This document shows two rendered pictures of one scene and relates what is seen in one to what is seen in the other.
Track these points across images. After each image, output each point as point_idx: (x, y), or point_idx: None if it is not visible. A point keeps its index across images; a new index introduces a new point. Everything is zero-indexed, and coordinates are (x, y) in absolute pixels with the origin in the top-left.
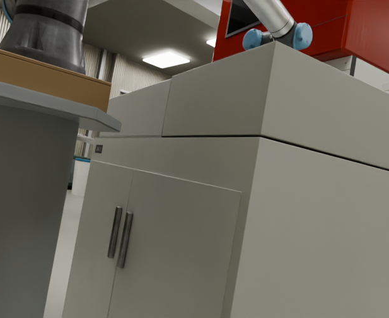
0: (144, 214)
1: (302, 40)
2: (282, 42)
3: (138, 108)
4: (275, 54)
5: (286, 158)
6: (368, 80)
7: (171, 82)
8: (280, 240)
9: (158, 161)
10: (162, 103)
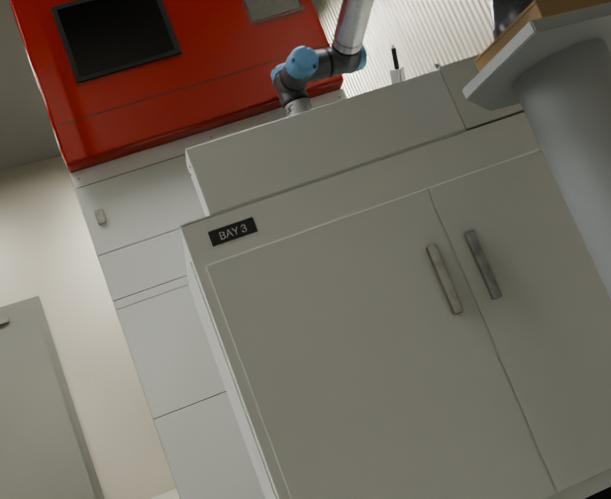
0: (500, 215)
1: (366, 59)
2: (352, 60)
3: (367, 120)
4: None
5: None
6: None
7: (444, 72)
8: None
9: (482, 154)
10: (441, 97)
